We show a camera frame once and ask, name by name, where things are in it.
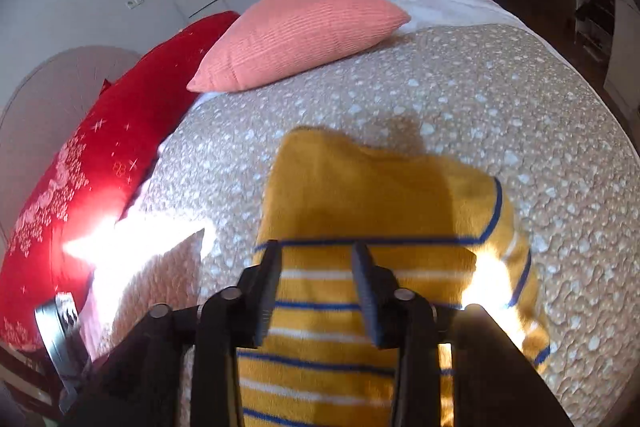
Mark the grey rounded headboard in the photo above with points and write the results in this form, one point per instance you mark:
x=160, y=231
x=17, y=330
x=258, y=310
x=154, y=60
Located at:
x=55, y=87

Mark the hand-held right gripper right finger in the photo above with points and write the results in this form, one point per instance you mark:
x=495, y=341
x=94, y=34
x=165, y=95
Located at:
x=370, y=292

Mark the beige spotted bedspread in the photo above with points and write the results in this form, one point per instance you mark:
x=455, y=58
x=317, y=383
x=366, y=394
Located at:
x=475, y=117

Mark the white wall socket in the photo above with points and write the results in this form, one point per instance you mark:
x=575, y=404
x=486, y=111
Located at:
x=135, y=1

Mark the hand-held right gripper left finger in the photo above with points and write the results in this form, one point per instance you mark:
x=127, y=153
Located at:
x=265, y=297

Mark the red floral pillow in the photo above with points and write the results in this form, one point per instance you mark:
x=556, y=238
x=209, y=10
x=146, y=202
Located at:
x=85, y=167

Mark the pink ribbed pillow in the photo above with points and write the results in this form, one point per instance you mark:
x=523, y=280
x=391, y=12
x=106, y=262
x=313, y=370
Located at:
x=300, y=34

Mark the yellow striped knit sweater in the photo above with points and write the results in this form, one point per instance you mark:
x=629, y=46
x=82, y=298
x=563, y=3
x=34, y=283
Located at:
x=350, y=217

